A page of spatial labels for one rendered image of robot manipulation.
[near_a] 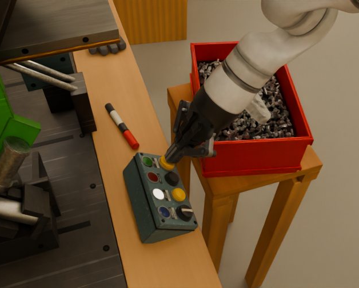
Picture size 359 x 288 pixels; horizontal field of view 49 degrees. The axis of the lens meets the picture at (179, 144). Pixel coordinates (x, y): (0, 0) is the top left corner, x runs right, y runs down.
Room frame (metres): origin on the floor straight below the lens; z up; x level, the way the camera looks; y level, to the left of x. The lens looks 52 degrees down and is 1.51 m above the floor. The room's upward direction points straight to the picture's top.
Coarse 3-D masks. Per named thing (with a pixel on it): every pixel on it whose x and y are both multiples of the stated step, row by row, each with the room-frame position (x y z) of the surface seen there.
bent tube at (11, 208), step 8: (0, 200) 0.30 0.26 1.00; (8, 200) 0.30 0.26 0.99; (0, 208) 0.28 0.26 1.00; (8, 208) 0.29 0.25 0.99; (16, 208) 0.29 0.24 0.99; (0, 216) 0.28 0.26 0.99; (8, 216) 0.28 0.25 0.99; (16, 216) 0.28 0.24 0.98; (24, 216) 0.28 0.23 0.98; (32, 224) 0.28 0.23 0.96
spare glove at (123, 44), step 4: (120, 36) 0.80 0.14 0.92; (120, 40) 0.78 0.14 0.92; (112, 44) 0.77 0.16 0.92; (120, 44) 0.77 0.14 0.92; (124, 44) 0.77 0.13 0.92; (92, 48) 0.75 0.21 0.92; (96, 48) 0.76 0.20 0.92; (100, 48) 0.75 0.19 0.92; (104, 48) 0.75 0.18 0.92; (112, 48) 0.75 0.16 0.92; (116, 48) 0.76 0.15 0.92; (120, 48) 0.77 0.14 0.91; (124, 48) 0.77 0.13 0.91; (92, 52) 0.75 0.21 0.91; (96, 52) 0.75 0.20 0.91; (100, 52) 0.75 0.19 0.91; (104, 52) 0.75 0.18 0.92; (112, 52) 0.75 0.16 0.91; (116, 52) 0.75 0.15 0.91
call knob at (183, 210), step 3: (180, 207) 0.32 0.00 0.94; (183, 207) 0.32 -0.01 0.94; (186, 207) 0.32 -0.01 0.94; (189, 207) 0.32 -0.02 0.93; (180, 210) 0.31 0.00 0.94; (183, 210) 0.31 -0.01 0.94; (186, 210) 0.31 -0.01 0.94; (189, 210) 0.32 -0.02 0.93; (192, 210) 0.32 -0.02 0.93; (180, 213) 0.31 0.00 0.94; (183, 213) 0.31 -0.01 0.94; (186, 213) 0.31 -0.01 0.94; (189, 213) 0.31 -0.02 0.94; (192, 213) 0.31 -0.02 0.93; (183, 216) 0.30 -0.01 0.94; (186, 216) 0.30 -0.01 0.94; (189, 216) 0.31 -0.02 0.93; (186, 219) 0.30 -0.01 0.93
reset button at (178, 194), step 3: (174, 189) 0.35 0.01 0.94; (177, 189) 0.35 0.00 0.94; (180, 189) 0.36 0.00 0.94; (174, 192) 0.35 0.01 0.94; (177, 192) 0.35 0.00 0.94; (180, 192) 0.35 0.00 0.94; (183, 192) 0.35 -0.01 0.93; (174, 195) 0.34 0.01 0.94; (177, 195) 0.34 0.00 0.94; (180, 195) 0.34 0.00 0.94; (183, 195) 0.34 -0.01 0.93; (177, 198) 0.34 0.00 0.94; (180, 198) 0.34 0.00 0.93; (183, 198) 0.34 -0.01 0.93; (180, 201) 0.34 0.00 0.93
